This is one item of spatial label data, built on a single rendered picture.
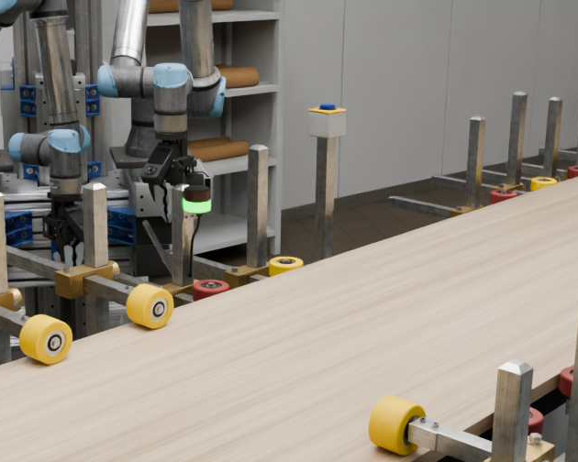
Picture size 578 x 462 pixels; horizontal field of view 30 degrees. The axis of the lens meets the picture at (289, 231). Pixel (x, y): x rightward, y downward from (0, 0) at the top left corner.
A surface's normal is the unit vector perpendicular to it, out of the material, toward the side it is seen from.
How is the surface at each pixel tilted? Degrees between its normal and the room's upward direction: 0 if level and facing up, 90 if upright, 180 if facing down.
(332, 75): 90
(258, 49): 90
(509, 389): 90
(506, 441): 90
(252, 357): 0
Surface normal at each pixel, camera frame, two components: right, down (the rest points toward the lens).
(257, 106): -0.72, 0.17
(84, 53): 0.23, 0.26
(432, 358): 0.02, -0.96
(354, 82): 0.69, 0.21
